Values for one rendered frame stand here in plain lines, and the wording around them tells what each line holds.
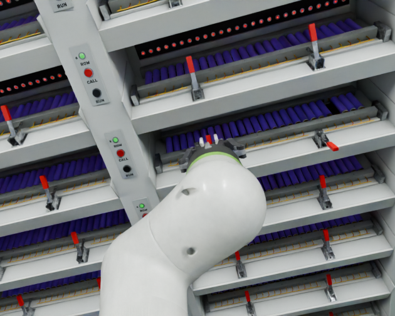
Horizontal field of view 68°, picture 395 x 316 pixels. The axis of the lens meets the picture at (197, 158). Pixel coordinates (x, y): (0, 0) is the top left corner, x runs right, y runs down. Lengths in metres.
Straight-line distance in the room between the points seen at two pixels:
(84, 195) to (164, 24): 0.47
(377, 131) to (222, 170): 0.57
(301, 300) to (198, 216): 0.85
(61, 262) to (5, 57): 0.57
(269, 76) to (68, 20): 0.43
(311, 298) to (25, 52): 1.06
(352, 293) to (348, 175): 0.42
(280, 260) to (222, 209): 0.69
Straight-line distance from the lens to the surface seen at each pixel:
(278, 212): 0.85
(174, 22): 0.63
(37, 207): 0.89
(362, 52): 0.76
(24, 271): 1.05
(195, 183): 0.32
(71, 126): 0.75
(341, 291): 1.16
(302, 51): 0.75
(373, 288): 1.18
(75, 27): 0.66
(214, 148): 0.44
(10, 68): 0.74
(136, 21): 0.63
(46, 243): 1.02
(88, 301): 1.10
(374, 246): 1.04
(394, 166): 0.90
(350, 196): 0.91
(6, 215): 0.94
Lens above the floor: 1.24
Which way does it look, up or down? 25 degrees down
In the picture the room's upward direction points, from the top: 15 degrees counter-clockwise
